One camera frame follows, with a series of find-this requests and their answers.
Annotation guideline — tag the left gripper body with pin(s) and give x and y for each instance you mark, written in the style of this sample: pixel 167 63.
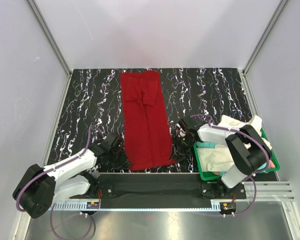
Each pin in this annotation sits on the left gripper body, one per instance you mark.
pixel 118 159

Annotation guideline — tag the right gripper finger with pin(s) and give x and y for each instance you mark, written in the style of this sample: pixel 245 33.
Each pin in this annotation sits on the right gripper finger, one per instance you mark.
pixel 183 155
pixel 174 155

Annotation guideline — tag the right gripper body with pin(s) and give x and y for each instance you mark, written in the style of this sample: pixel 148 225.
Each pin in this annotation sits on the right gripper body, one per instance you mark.
pixel 183 144

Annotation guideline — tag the red t shirt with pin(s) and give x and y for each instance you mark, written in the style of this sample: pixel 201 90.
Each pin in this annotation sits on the red t shirt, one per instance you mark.
pixel 147 139

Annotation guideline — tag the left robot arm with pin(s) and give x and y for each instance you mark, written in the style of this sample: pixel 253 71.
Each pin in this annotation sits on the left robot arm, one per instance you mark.
pixel 76 166

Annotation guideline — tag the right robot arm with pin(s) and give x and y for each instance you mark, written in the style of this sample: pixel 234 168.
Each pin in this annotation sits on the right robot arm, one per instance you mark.
pixel 249 152

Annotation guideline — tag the teal t shirt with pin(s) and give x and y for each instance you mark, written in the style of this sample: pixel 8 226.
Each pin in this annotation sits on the teal t shirt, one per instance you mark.
pixel 206 145

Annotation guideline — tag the cream white t shirt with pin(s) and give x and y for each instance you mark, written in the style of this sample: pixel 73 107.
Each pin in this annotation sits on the cream white t shirt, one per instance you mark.
pixel 217 158

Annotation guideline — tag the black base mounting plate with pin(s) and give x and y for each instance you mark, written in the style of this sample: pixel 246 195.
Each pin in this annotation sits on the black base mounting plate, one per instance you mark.
pixel 153 177

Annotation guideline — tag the green plastic bin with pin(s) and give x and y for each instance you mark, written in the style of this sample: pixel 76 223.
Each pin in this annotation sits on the green plastic bin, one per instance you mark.
pixel 205 172

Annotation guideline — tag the left controller box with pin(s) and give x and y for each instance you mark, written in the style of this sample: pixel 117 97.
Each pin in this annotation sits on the left controller box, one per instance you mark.
pixel 93 205

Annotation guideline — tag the controller box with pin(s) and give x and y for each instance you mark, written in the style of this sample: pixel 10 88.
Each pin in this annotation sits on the controller box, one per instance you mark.
pixel 93 205
pixel 228 206

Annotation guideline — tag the right controller box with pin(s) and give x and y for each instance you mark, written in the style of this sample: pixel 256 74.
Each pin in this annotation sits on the right controller box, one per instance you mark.
pixel 228 206

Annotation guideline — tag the pink t shirt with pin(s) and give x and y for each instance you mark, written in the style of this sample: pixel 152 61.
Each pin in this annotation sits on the pink t shirt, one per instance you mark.
pixel 271 165

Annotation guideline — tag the grey slotted cable duct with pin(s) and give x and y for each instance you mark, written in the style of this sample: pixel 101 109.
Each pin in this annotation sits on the grey slotted cable duct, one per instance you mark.
pixel 109 206

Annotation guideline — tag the aluminium front rail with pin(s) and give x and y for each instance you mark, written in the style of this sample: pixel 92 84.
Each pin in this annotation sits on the aluminium front rail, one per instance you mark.
pixel 272 191

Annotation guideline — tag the right aluminium frame post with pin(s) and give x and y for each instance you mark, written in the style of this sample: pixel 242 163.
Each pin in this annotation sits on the right aluminium frame post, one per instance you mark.
pixel 266 33

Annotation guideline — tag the aluminium frame post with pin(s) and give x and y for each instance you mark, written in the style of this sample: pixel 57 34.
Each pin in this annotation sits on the aluminium frame post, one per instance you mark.
pixel 266 33
pixel 48 35

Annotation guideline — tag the left aluminium frame post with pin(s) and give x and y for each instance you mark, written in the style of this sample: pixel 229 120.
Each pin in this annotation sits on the left aluminium frame post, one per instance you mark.
pixel 48 35

